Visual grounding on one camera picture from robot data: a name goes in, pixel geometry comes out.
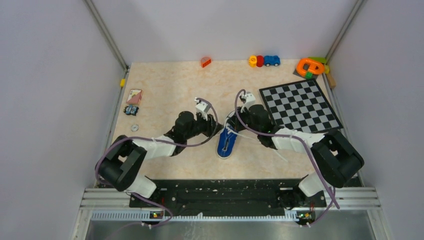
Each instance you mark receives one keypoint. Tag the blue canvas sneaker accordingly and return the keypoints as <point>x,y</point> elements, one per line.
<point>227,138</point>

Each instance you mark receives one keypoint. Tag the orange lego brick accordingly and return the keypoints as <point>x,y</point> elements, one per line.
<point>205,61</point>

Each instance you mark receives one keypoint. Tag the yellow toy block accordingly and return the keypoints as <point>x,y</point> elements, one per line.
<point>252,61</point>

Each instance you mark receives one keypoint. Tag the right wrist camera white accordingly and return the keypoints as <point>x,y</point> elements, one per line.
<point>248,100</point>

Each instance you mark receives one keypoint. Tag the red toy block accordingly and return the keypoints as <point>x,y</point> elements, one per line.
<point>259,61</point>

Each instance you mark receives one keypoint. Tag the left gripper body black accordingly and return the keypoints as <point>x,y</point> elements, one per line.
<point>201,125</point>

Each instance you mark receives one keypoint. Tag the small blue toy robot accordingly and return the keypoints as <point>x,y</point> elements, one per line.
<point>131,110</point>

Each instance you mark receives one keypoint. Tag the white cable duct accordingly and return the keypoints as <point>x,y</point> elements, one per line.
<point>151,216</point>

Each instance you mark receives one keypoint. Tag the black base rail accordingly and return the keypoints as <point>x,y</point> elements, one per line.
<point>233,197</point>

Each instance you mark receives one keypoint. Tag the yellow clip on frame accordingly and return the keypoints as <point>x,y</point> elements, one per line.
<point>122,82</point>

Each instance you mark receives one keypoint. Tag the black white chessboard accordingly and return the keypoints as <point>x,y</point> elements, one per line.
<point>300,106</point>

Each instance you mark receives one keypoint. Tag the pink triangle puzzle card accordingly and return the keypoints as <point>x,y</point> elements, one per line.
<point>135,97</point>

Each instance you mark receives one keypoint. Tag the green toy block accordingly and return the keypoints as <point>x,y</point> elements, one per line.
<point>322,60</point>

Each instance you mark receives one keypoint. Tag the white shoelace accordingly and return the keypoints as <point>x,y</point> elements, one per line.
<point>251,139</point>

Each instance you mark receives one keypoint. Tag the blue toy car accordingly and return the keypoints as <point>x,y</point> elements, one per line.
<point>271,60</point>

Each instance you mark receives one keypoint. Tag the orange plastic ring toy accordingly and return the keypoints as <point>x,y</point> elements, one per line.
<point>309,67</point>

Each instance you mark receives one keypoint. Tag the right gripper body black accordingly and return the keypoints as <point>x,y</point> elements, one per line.
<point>245,116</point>

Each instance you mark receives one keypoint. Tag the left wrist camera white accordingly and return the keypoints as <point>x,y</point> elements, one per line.
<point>202,107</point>

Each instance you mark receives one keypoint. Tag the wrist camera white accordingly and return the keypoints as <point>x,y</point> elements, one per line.
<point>202,107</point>
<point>248,100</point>

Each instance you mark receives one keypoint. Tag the wooden block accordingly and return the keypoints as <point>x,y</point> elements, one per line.
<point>331,81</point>

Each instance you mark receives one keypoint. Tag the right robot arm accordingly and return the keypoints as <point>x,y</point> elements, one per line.
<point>333,157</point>

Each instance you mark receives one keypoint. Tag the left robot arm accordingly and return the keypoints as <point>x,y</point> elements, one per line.
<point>121,164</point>

